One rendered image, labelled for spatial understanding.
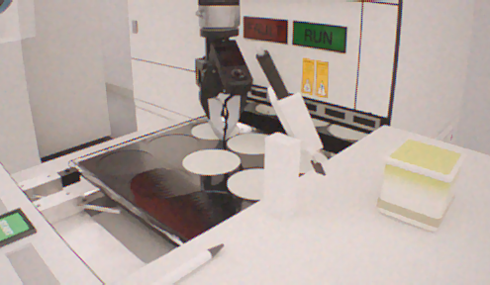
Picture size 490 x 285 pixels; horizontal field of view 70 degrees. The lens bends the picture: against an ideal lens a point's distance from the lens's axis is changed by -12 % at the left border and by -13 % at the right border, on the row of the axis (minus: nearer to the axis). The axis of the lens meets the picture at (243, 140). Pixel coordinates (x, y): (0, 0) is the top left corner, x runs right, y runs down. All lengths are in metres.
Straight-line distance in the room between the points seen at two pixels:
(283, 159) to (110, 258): 0.26
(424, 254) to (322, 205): 0.13
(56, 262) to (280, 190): 0.23
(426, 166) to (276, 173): 0.15
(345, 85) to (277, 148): 0.37
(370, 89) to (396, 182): 0.32
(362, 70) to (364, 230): 0.37
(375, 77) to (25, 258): 0.59
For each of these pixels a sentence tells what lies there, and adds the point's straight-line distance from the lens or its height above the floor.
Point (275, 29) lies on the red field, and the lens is 0.80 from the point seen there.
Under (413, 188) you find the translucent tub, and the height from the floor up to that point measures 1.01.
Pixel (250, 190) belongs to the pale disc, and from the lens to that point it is 0.59.
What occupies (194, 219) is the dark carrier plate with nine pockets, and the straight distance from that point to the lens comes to 0.53.
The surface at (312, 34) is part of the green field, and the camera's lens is 0.75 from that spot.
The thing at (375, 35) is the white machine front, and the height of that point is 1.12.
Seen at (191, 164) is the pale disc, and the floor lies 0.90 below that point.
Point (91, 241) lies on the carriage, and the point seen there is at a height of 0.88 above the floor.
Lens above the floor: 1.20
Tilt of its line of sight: 23 degrees down
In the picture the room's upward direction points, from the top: straight up
